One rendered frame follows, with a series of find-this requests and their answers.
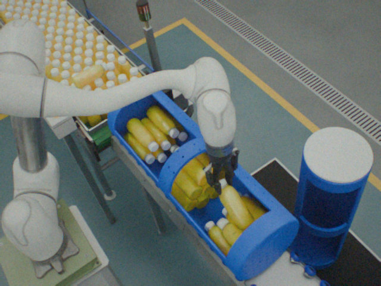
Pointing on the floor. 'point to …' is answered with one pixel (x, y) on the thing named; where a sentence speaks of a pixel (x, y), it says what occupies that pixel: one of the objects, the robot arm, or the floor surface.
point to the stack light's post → (152, 49)
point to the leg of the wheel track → (155, 211)
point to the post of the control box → (88, 177)
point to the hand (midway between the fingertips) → (223, 183)
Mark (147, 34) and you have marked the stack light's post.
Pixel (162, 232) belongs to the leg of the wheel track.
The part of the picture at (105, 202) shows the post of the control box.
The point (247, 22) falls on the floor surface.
